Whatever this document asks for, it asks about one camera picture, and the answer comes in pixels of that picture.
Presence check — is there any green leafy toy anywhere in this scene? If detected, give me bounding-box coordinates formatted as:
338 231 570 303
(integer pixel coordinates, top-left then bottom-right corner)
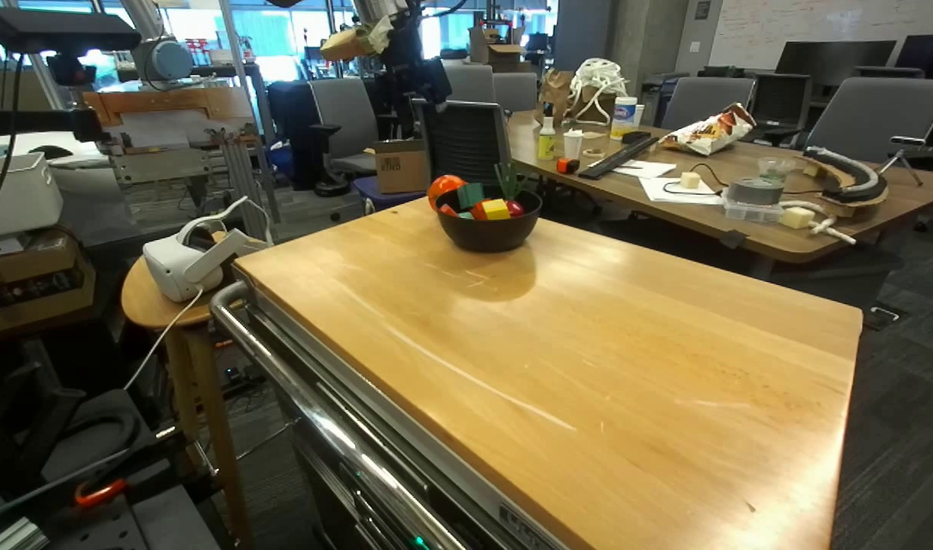
495 161 525 201

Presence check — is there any black bowl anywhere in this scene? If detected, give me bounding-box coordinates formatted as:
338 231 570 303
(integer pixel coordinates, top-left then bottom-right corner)
434 186 544 254

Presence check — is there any row of grey chairs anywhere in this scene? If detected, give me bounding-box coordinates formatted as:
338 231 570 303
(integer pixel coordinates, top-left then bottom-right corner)
442 62 541 115

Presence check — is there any black mesh office chair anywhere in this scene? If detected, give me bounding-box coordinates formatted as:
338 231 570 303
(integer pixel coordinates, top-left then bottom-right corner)
422 99 514 189

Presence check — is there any grey office chair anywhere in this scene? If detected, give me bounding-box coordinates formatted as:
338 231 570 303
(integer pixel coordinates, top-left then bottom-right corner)
308 77 381 193
805 76 933 166
659 76 757 132

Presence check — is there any stack of cardboard boxes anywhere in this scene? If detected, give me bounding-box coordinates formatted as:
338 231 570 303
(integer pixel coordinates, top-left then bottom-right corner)
469 26 525 74

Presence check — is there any small cardboard box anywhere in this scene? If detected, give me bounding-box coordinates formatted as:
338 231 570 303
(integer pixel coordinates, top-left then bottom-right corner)
373 138 431 195

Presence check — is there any blue bin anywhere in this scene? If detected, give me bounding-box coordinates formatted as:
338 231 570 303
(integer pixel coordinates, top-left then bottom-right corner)
351 176 429 216

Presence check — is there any brown paper bag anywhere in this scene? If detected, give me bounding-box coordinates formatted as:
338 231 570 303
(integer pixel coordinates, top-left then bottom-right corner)
538 69 621 128

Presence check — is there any yellow spray bottle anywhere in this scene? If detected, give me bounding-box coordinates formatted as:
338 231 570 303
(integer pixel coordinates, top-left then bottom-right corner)
537 103 557 161

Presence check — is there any white wipes canister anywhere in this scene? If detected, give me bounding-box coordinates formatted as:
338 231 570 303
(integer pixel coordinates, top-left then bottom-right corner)
609 96 639 141

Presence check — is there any long black bar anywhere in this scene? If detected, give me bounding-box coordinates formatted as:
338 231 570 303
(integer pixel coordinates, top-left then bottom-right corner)
577 135 660 181

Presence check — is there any white paper sheet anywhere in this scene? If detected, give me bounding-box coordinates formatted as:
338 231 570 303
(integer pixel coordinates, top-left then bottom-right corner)
610 160 678 180
638 175 725 205

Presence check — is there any chip bag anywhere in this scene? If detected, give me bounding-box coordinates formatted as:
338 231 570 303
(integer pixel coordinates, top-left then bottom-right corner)
658 102 758 157

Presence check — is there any white headset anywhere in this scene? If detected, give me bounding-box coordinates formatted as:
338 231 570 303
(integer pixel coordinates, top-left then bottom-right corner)
143 196 252 303

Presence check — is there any wooden stool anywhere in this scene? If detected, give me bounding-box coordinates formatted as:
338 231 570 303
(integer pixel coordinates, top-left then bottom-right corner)
121 243 260 550

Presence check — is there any clear plastic box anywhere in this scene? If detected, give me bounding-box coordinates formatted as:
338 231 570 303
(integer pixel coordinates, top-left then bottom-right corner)
722 195 786 224

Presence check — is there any wooden office table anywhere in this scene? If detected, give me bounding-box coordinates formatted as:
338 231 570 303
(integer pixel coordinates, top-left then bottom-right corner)
508 110 933 265

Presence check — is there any clear plastic cup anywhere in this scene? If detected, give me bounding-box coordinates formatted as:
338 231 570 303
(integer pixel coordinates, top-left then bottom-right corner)
757 157 798 183

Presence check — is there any row of monitors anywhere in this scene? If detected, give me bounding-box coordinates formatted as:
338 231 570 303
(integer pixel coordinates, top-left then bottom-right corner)
774 34 933 86

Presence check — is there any white plastic bin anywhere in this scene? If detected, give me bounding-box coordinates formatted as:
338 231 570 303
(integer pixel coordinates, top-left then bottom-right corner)
0 152 64 240

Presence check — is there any cardboard box with parts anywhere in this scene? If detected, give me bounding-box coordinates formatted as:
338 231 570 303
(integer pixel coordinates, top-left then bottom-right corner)
0 231 98 338

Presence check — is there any curved grey and black part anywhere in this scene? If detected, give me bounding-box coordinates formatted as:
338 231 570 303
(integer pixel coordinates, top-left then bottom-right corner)
802 144 889 207

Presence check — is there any small tripod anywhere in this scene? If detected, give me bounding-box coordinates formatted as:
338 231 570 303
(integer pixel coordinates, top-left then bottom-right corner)
878 135 928 187

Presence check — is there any coil of white rope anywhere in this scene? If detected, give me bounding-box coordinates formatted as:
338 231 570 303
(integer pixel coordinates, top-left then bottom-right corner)
569 58 630 125

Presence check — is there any black cable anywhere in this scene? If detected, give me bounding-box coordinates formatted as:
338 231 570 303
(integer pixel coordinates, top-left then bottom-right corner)
662 162 731 196

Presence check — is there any chrome cart handle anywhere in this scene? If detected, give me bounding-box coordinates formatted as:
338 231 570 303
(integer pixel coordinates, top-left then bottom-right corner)
210 282 467 550

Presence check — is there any grey duct tape roll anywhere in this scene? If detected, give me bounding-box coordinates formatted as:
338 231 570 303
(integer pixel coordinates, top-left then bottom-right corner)
727 176 786 206

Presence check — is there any white cable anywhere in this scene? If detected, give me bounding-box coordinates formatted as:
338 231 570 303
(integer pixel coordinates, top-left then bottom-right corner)
123 286 208 391

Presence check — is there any camera on mount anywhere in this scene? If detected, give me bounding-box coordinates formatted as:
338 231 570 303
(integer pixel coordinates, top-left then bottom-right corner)
0 6 142 86

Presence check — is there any white cord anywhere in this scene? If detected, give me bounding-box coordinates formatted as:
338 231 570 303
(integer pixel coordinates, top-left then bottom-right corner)
780 199 858 247

